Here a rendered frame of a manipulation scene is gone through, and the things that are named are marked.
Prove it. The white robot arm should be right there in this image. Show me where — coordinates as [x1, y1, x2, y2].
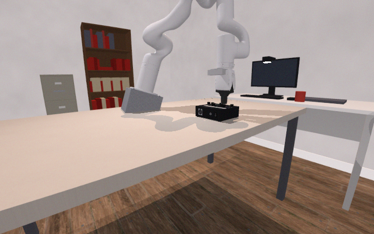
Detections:
[130, 0, 250, 95]

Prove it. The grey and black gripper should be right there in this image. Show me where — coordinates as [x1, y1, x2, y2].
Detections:
[215, 69, 236, 104]

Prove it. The black lighting desk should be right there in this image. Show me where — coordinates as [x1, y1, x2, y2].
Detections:
[196, 102, 239, 122]

